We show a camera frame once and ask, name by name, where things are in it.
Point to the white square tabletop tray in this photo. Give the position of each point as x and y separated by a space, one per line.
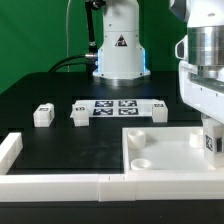
166 149

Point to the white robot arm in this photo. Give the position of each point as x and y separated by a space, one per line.
121 58

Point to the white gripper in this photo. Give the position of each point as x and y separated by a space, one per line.
203 99

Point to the white marker sheet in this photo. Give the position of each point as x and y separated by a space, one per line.
118 107

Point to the white U-shaped fence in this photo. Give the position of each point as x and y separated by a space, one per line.
140 181

